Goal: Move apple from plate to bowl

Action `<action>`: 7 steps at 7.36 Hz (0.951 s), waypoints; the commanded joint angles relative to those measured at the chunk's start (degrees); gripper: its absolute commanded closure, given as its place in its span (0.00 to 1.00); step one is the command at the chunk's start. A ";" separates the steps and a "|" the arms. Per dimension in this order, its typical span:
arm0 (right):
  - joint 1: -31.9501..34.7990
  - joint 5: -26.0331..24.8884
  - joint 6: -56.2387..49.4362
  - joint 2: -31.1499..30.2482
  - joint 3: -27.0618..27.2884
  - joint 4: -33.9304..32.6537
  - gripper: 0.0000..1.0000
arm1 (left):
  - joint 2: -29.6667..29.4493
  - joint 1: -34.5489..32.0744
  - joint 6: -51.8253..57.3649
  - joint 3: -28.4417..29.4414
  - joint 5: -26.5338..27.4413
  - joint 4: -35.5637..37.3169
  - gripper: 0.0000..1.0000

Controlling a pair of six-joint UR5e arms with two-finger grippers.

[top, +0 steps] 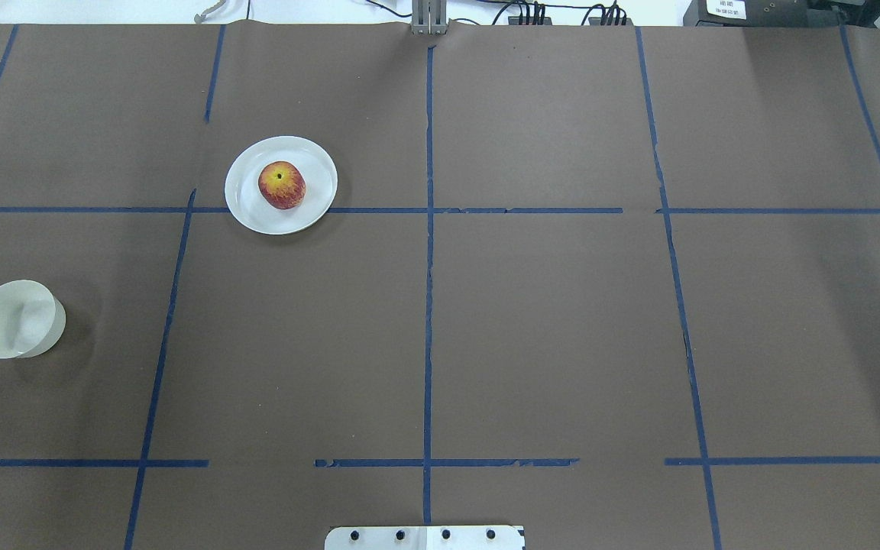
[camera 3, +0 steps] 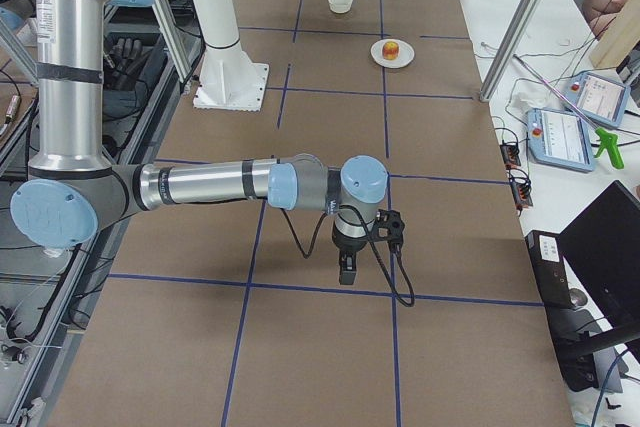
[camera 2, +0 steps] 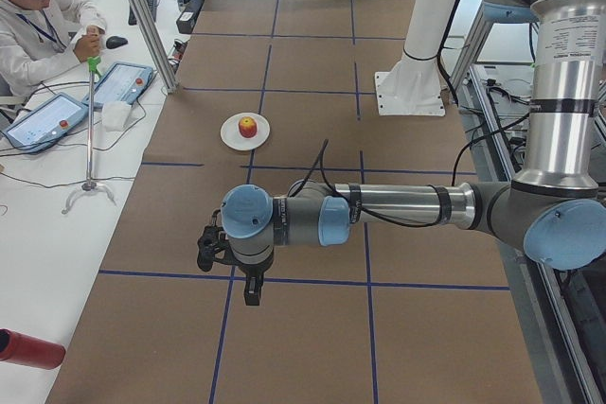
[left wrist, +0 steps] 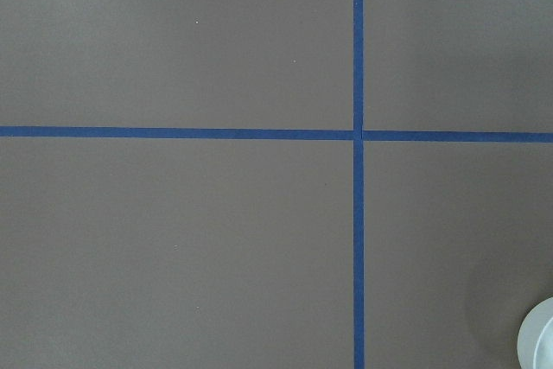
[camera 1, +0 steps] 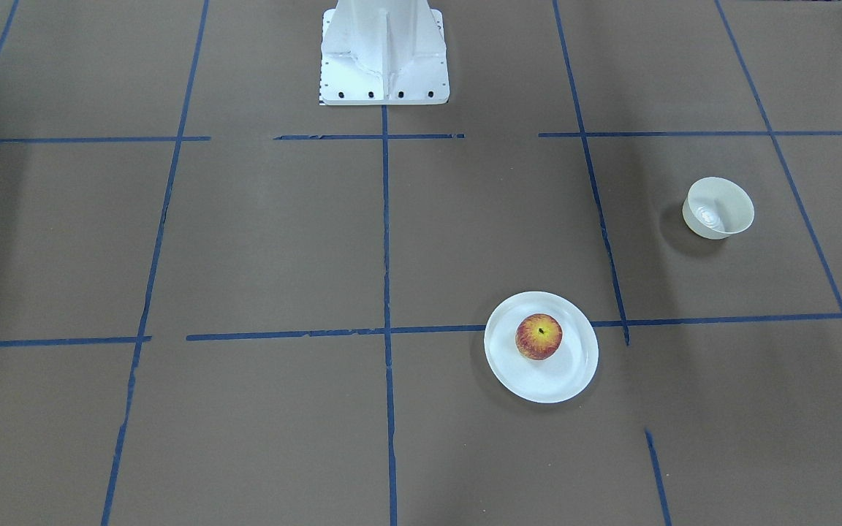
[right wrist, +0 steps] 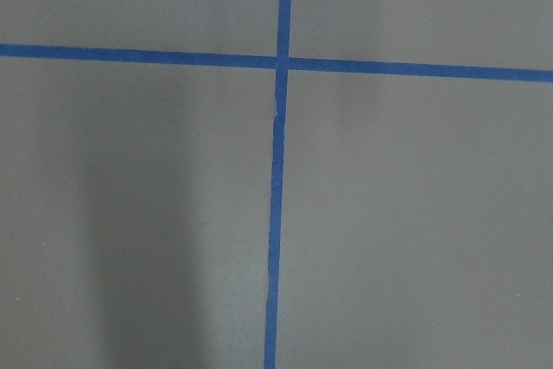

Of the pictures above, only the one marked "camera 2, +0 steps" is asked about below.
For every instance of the blue teach pendant far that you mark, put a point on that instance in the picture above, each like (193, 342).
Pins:
(124, 82)

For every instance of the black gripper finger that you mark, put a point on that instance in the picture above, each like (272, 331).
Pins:
(252, 298)

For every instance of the white round plate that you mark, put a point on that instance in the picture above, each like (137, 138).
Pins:
(232, 138)

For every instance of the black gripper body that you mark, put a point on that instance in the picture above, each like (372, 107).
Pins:
(251, 272)

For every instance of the aluminium frame post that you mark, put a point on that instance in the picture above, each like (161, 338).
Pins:
(154, 44)

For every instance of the blue teach pendant near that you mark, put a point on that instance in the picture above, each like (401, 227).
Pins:
(45, 125)

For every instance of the person in white hoodie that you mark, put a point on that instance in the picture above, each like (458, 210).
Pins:
(41, 39)

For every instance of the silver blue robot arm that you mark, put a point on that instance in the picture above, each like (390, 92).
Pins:
(549, 210)

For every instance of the white camera stand column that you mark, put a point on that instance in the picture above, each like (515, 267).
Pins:
(412, 86)

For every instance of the blue teach pendant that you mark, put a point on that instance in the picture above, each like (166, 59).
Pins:
(45, 125)
(124, 82)

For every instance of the red cylinder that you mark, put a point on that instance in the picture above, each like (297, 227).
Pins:
(21, 349)

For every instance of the white crumpled tissue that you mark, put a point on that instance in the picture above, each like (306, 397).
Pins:
(114, 115)

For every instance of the black computer mouse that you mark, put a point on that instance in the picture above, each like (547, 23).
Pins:
(114, 42)

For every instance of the silver grabber stick tool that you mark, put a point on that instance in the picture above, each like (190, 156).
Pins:
(89, 187)

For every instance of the red yellow apple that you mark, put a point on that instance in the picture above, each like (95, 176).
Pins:
(247, 127)

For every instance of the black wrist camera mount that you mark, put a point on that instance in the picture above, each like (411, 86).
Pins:
(213, 246)

